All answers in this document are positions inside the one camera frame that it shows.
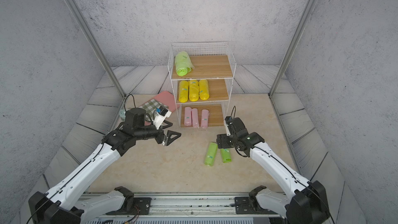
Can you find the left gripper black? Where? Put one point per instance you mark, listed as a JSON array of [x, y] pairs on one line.
[[166, 140]]

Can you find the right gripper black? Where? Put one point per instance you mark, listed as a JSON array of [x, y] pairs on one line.
[[222, 138]]

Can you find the pink bag roll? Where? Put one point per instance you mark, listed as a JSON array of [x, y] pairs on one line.
[[204, 118], [187, 116], [195, 118]]

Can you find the yellow bag roll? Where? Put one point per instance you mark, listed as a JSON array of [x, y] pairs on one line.
[[183, 91], [203, 89], [194, 90]]

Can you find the light green bag roll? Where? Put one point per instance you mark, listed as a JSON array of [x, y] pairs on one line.
[[183, 64]]

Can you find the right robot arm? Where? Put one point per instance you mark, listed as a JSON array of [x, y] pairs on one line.
[[301, 202]]

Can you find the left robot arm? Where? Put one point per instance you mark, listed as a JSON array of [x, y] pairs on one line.
[[61, 204]]

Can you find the green checkered cloth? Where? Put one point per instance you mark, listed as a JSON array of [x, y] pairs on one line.
[[151, 106]]

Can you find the pink tray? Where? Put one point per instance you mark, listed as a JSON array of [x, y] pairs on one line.
[[165, 98]]

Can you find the mint green bottle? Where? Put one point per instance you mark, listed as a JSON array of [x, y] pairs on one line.
[[122, 114]]

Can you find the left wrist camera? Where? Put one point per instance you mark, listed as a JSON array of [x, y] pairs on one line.
[[160, 114]]

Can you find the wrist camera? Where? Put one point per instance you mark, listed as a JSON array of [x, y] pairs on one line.
[[227, 122], [160, 114]]

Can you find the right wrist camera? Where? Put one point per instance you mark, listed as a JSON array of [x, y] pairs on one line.
[[227, 122]]

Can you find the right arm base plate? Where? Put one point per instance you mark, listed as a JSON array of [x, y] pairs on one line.
[[246, 205]]

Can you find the white wire wooden shelf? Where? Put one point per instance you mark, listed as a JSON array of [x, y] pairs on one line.
[[202, 76]]

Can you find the aluminium mounting rail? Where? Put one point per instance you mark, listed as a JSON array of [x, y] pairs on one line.
[[212, 208]]

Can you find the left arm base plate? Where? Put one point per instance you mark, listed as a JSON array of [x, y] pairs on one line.
[[133, 206]]

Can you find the right aluminium frame post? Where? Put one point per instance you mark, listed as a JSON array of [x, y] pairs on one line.
[[308, 9]]

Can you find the aluminium frame post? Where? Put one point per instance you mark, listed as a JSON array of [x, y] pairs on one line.
[[77, 14], [308, 9]]

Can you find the left aluminium frame post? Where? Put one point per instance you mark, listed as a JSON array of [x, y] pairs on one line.
[[77, 14]]

